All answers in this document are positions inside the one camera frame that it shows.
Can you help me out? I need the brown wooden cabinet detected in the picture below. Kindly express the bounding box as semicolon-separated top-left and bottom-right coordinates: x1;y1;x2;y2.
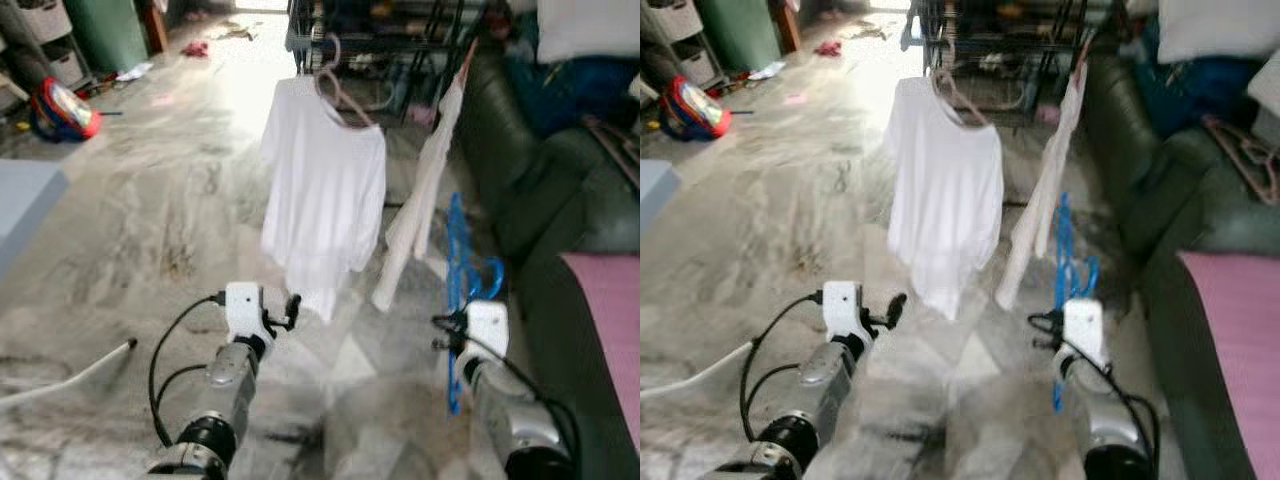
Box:
140;0;169;53
775;0;803;53

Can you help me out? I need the green plastic bin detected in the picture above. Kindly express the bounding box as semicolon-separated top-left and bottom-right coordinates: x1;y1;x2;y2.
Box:
62;0;151;73
695;0;786;73

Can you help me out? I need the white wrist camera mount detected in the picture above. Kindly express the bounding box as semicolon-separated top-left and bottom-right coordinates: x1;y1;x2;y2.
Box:
225;282;266;341
1062;298;1106;366
465;300;511;363
822;281;866;341

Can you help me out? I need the white t-shirt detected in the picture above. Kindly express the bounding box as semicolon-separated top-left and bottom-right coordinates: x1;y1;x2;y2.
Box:
885;75;1006;321
260;75;388;323

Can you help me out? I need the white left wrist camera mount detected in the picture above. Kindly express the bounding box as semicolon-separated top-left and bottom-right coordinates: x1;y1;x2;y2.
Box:
225;282;266;341
822;281;866;341

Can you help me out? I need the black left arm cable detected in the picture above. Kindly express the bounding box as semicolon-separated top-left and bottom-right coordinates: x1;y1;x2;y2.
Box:
148;293;229;446
740;292;826;441

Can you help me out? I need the white storage drawer unit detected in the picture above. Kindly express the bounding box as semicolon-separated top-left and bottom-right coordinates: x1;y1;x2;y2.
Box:
640;0;721;91
0;0;91;96

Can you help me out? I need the pink mat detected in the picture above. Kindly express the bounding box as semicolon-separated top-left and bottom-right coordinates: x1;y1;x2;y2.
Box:
558;252;641;451
1178;250;1280;480

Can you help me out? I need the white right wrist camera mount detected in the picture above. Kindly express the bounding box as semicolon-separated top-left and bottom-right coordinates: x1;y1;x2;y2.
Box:
1062;298;1106;366
465;300;511;363

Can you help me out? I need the long white garment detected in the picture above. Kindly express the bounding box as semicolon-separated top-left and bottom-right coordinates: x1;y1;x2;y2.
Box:
372;75;466;313
995;65;1089;311

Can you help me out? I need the black metal drying rack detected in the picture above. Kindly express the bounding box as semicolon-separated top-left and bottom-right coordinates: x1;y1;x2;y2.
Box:
285;0;491;126
905;0;1111;126

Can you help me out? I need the dark green sofa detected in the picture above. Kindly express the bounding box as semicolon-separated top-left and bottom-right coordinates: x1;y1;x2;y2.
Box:
450;45;641;480
1080;45;1280;480

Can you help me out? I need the white pillow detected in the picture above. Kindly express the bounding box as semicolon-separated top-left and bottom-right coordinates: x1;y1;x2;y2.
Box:
1158;0;1280;63
535;0;641;63

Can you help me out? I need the red and blue backpack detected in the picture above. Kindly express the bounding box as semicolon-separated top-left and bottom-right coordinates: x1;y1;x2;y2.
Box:
30;78;103;141
660;75;736;141

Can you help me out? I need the brown pink spare hanger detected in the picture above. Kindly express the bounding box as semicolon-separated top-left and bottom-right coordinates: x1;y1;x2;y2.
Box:
585;115;641;191
1205;113;1280;206

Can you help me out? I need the blue plastic hanger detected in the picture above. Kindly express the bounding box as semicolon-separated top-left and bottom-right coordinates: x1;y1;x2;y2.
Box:
443;192;506;416
1050;192;1101;413

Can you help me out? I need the pale pink hanger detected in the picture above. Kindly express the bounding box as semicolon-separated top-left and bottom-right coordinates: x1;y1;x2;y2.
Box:
932;68;991;129
313;35;376;129

